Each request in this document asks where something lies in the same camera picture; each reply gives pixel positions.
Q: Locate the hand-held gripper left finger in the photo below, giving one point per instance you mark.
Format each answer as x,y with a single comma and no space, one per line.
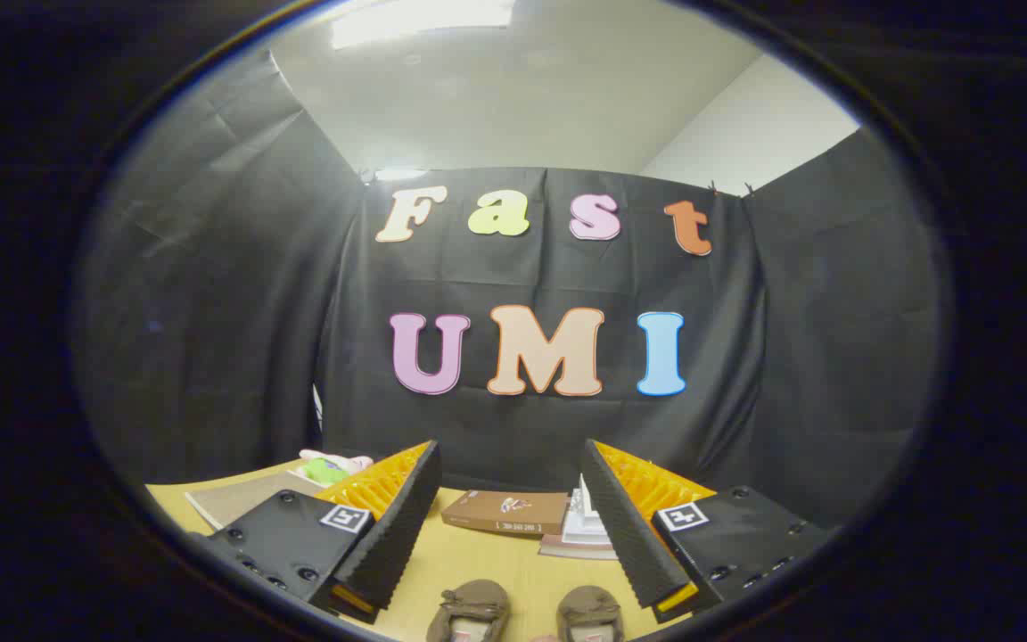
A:
398,535

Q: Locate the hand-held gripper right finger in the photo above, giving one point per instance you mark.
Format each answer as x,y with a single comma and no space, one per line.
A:
625,535

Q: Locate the brown slip-on shoe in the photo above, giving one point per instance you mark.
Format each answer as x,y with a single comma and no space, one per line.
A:
469,602
589,606

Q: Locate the beige fabric storage box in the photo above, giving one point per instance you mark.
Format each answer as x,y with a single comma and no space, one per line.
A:
242,499

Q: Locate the white book with portrait cover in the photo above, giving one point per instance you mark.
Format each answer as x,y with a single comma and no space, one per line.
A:
585,508

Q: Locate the pale pink book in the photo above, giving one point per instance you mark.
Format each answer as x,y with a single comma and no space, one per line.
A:
567,550

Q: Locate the pink and green plush toy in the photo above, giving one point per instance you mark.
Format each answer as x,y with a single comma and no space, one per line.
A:
331,465

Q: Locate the brown book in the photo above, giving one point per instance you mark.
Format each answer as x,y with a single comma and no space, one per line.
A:
505,513

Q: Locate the black backdrop cloth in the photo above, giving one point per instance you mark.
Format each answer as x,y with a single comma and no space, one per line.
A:
210,312

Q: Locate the ceiling light panel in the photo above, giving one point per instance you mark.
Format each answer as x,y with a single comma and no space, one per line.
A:
415,22

